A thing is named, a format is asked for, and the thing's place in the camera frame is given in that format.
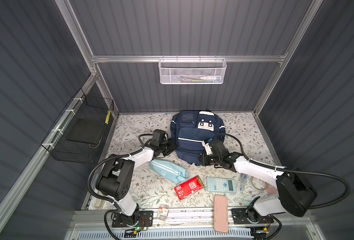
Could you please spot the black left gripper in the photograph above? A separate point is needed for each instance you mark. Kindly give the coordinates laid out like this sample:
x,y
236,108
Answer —
x,y
171,145

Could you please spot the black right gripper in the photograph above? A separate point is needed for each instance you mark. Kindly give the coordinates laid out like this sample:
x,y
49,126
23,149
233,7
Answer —
x,y
203,159

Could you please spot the teal calculator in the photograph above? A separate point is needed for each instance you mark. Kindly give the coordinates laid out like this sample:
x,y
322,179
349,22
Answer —
x,y
221,185

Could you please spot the clear pen pack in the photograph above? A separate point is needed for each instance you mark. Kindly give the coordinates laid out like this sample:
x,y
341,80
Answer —
x,y
243,181

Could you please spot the navy blue student backpack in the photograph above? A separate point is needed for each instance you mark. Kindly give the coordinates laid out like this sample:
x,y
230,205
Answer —
x,y
189,129

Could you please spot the light teal pencil pouch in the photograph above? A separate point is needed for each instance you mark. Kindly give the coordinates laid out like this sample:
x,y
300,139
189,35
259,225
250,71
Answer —
x,y
169,171

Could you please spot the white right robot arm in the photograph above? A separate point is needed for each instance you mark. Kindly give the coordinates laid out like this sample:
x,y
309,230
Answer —
x,y
294,192

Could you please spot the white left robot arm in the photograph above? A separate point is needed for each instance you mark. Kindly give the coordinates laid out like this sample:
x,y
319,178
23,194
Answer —
x,y
110,180

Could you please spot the clear tape roll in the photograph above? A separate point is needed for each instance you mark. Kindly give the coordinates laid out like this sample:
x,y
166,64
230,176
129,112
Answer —
x,y
258,184

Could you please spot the red snack packet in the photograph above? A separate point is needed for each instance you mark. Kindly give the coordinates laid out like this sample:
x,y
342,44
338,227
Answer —
x,y
191,186

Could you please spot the pink pencil case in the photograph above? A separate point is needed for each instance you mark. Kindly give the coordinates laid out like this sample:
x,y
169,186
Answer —
x,y
220,214

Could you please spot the pink cup with pencils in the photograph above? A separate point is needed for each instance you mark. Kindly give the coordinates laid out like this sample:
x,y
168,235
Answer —
x,y
271,190

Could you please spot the small clear eraser box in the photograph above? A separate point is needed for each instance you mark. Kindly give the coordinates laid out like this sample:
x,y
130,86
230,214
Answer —
x,y
162,212

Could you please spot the white marker in basket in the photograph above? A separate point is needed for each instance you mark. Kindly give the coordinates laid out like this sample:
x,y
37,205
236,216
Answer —
x,y
214,79

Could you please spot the beige stapler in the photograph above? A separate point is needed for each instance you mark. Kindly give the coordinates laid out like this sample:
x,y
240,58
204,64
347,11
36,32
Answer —
x,y
99,203

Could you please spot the white wire mesh basket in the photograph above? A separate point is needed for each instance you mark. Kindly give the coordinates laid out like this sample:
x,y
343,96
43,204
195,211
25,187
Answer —
x,y
188,71

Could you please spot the black wire wall basket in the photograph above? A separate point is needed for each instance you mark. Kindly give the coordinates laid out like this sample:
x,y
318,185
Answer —
x,y
81,132

